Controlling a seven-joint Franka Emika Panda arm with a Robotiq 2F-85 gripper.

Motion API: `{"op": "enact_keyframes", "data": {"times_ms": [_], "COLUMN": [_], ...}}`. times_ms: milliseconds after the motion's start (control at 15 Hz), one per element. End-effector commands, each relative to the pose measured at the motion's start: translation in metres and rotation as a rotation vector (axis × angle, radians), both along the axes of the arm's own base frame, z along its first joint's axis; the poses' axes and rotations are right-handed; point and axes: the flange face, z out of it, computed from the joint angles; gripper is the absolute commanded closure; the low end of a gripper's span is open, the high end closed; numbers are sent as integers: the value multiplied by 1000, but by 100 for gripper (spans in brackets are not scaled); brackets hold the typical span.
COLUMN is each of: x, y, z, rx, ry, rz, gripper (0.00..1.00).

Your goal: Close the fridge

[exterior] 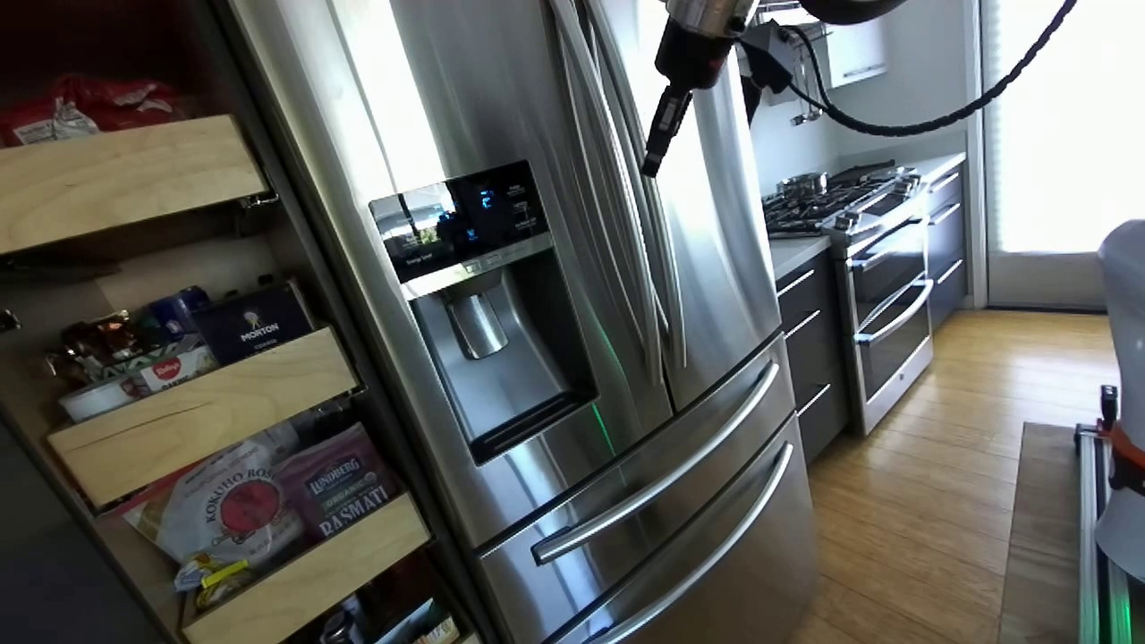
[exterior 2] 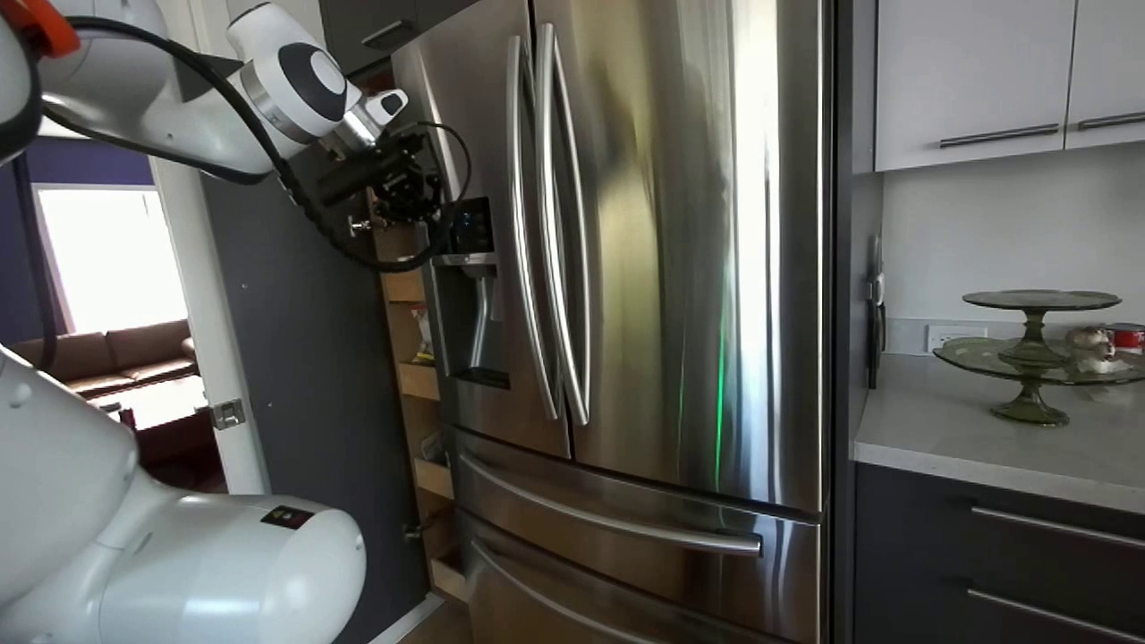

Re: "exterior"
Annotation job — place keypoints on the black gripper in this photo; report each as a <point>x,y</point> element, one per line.
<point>697,59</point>

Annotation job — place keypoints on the steel fridge door with dispenser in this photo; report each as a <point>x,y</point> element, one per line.
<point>476,118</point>

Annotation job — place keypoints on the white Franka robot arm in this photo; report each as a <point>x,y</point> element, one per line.
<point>718,14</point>

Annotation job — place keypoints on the narrow steel fridge drawer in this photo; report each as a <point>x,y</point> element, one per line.
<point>668,478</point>

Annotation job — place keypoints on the tall steel fridge drawer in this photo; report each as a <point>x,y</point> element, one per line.
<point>762,561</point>

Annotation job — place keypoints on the grey kitchen countertop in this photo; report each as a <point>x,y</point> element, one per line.
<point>797,251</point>

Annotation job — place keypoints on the stainless steel gas range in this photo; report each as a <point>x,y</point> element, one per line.
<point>889,288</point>

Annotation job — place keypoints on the dark base cabinet with drawers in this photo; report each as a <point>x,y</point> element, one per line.
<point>815,360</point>

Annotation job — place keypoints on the dark cabinet beside range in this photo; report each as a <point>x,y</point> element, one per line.
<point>951,237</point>

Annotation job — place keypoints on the bright glass patio door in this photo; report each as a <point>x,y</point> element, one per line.
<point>1049,202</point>

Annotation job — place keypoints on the black food box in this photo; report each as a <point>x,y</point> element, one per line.
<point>257,322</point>

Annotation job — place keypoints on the maroon food box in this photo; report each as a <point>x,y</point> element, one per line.
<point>341,484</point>

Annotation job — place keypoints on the dark blue food package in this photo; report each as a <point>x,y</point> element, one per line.
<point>167,321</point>

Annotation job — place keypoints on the wooden pull-out pantry shelf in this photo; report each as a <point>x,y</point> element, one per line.
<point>308,574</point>
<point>119,180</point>
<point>201,418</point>

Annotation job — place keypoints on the brown floor mat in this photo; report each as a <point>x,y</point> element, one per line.
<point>1038,537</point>

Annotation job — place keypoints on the red snack bag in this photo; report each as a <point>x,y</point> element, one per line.
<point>109,103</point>

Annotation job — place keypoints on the white bag with red circle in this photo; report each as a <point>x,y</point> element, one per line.
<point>228,507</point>

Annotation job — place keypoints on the white can with red label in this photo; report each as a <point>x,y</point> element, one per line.
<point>131,378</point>

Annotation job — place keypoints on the yellow food packet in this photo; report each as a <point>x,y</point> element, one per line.
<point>215,586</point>

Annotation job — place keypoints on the dark pantry cabinet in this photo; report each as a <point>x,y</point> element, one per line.
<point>38,574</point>

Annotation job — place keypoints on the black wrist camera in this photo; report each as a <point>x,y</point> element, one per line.
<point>768,63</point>

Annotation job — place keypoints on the white wall cabinet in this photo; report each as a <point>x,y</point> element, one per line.
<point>861,59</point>

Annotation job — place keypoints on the black post with red band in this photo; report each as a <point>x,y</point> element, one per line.
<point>1111,431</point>

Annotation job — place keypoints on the metal robot stand frame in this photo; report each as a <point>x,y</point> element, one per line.
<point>1094,561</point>

